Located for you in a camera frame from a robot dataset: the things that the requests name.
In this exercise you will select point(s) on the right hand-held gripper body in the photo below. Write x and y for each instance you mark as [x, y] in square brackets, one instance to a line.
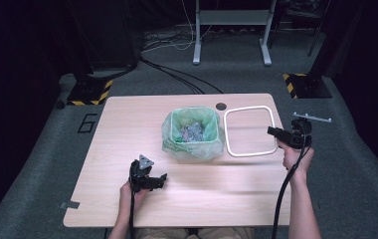
[298, 136]

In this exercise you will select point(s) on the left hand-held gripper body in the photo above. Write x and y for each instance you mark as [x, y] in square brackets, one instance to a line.
[140, 176]

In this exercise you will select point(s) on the green plastic trash bag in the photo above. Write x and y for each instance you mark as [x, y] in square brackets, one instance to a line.
[177, 146]

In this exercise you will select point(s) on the person's right hand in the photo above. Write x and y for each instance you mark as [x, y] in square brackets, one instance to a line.
[293, 159]

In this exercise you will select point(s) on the person's left hand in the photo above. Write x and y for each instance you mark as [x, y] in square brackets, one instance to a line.
[125, 199]

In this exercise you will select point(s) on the black stand with striped base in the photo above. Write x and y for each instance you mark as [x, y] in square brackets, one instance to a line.
[89, 91]
[309, 86]

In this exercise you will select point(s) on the crumpled paper waste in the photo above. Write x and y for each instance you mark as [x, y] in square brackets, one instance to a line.
[192, 132]

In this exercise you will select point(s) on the grey tape piece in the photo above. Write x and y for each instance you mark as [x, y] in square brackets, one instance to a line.
[70, 205]

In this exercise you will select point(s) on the small black floor disc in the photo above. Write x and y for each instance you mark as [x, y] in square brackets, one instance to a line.
[60, 105]

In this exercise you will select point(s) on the black cabinet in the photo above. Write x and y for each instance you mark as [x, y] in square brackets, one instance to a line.
[110, 33]

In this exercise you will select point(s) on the white metal desk frame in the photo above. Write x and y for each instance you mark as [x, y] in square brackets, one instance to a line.
[231, 16]

